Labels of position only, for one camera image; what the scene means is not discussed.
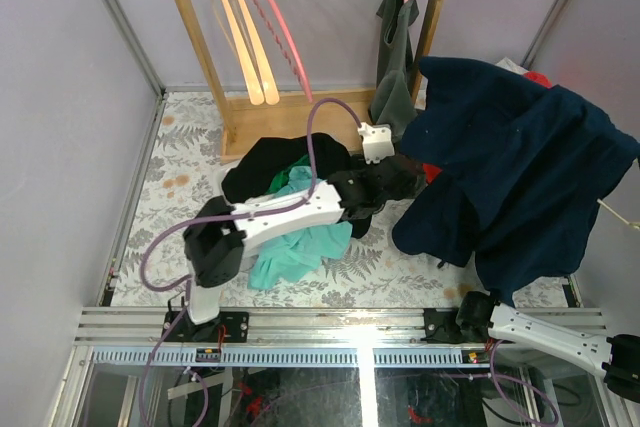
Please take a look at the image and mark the grey t-shirt on hanger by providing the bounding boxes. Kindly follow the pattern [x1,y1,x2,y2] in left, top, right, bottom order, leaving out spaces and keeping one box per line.
[369,0,419,143]

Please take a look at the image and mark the black t-shirt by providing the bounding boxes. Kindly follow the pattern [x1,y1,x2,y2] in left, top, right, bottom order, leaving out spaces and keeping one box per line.
[220,132,376,241]

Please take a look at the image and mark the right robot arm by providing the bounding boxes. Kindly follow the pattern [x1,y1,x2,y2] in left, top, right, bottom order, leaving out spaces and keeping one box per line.
[423,291,639,403]

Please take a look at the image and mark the red t-shirt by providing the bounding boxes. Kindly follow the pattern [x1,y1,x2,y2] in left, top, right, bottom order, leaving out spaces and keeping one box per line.
[422,71,553,185]

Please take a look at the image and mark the green garment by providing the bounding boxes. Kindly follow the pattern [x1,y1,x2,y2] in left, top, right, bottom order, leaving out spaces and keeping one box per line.
[265,154,310,195]

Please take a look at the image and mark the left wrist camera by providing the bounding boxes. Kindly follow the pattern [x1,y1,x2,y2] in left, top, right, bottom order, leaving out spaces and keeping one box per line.
[357,122,395,164]

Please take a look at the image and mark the teal t-shirt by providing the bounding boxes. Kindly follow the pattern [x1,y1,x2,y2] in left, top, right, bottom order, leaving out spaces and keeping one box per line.
[246,167,355,291]

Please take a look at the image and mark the light wooden hanger left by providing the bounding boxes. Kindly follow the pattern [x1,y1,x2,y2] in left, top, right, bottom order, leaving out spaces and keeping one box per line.
[212,0,265,105]

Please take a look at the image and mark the cream plastic hanger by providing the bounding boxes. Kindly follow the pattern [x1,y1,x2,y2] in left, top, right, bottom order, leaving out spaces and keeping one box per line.
[597,199,640,231]

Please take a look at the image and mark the light wooden hanger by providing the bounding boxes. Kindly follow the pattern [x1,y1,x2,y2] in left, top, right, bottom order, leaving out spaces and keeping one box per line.
[212,0,265,105]
[237,0,280,105]

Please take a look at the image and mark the navy blue t-shirt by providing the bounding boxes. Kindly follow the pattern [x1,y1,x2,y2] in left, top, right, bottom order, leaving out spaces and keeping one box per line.
[392,57,639,303]

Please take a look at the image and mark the pink twisted-bar hanger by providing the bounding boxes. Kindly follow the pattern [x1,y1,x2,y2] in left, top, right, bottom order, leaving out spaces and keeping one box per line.
[252,0,313,103]

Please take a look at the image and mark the wooden clothes rack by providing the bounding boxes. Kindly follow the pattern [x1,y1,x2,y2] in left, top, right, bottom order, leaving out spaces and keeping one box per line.
[156,0,460,164]

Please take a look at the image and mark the white garment pile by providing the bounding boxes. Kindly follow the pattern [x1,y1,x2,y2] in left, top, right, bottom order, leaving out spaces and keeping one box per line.
[496,57,528,75]

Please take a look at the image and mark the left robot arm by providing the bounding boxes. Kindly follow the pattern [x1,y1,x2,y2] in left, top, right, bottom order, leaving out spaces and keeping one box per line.
[183,156,417,342]

